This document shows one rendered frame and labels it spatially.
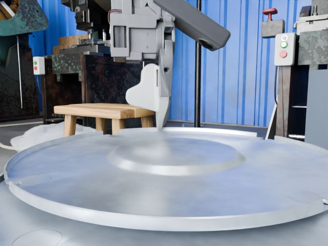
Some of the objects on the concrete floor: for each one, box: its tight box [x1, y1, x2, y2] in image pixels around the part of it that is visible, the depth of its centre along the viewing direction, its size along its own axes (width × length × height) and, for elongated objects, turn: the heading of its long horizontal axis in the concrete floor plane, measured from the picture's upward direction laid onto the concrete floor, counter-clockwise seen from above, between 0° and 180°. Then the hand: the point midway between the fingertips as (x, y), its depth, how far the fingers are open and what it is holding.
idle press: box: [0, 0, 49, 123], centre depth 343 cm, size 153×99×174 cm
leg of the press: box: [276, 5, 311, 142], centre depth 166 cm, size 92×12×90 cm
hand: (164, 121), depth 41 cm, fingers closed, pressing on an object
